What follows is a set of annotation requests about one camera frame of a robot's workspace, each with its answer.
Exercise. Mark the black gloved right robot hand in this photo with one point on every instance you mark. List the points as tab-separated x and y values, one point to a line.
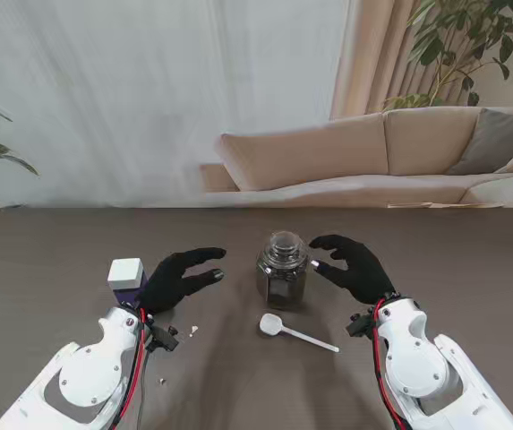
363	273

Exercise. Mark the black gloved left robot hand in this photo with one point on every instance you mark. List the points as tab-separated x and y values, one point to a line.
162	286

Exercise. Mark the purple coffee jar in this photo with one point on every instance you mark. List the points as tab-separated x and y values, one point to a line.
126	298

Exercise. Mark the white square jar cap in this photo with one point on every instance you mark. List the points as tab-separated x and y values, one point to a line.
124	272

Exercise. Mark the glass jar of coffee beans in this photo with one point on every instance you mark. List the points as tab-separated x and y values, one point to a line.
283	286

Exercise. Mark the clear glass jar lid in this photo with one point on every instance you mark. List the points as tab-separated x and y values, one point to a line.
284	246

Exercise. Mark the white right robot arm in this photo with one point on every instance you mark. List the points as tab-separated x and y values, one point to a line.
417	358

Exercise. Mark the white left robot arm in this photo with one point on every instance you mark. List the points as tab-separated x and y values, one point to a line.
90	372

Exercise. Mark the white plastic spoon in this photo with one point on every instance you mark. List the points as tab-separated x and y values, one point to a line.
271	324

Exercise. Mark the beige sofa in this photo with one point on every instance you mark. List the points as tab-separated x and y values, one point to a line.
327	148

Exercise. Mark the grey sofa cushion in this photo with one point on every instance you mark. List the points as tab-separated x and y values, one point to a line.
493	143

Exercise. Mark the white sheer curtain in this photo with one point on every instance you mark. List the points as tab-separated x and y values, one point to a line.
148	98

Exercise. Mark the beige pleated curtain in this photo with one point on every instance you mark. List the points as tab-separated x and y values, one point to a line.
372	67

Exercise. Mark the tall green leafy plant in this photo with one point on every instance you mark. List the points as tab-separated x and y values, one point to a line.
457	36

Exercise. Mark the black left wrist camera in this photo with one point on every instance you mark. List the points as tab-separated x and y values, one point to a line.
164	338

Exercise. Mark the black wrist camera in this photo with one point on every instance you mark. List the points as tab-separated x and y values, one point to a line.
164	338
359	326

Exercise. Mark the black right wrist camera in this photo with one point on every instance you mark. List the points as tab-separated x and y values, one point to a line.
359	326

